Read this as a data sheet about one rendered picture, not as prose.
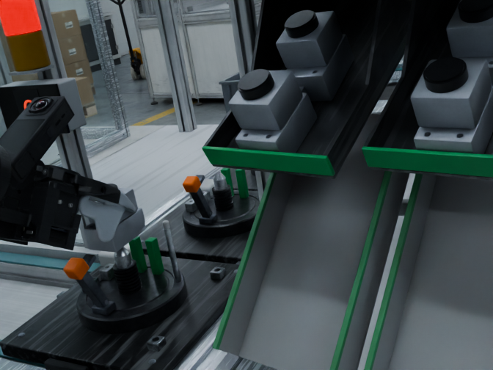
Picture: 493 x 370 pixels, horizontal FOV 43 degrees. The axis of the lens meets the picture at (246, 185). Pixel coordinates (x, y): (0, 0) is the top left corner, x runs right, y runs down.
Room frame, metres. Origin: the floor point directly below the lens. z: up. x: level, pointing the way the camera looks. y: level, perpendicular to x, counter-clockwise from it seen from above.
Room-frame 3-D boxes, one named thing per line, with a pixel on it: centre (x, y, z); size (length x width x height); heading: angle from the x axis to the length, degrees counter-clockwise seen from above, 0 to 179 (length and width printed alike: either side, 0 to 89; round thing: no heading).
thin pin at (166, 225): (0.71, 0.11, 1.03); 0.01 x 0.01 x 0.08
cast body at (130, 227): (0.72, 0.16, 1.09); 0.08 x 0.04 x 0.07; 150
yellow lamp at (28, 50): (0.91, 0.27, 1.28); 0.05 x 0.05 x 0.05
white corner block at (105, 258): (0.84, 0.20, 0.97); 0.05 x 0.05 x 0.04; 60
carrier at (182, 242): (0.93, 0.04, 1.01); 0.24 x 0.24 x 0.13; 60
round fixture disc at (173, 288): (0.71, 0.17, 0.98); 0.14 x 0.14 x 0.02
